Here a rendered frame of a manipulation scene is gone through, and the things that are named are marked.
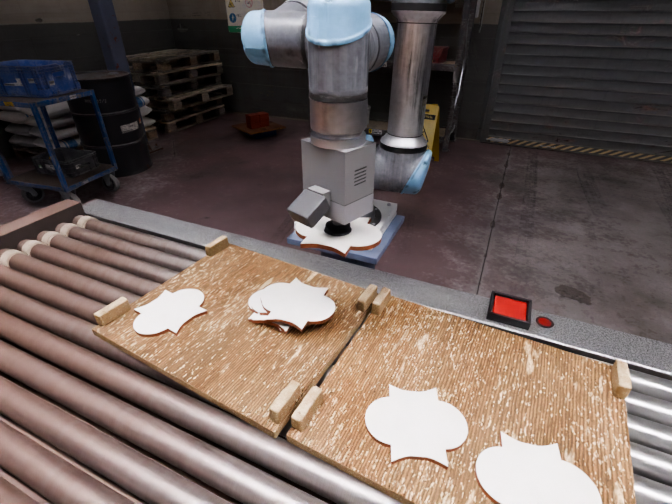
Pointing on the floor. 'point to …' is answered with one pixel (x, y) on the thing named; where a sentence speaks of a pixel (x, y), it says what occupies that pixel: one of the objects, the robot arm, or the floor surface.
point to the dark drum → (121, 131)
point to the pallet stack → (179, 86)
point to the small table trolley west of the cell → (32, 190)
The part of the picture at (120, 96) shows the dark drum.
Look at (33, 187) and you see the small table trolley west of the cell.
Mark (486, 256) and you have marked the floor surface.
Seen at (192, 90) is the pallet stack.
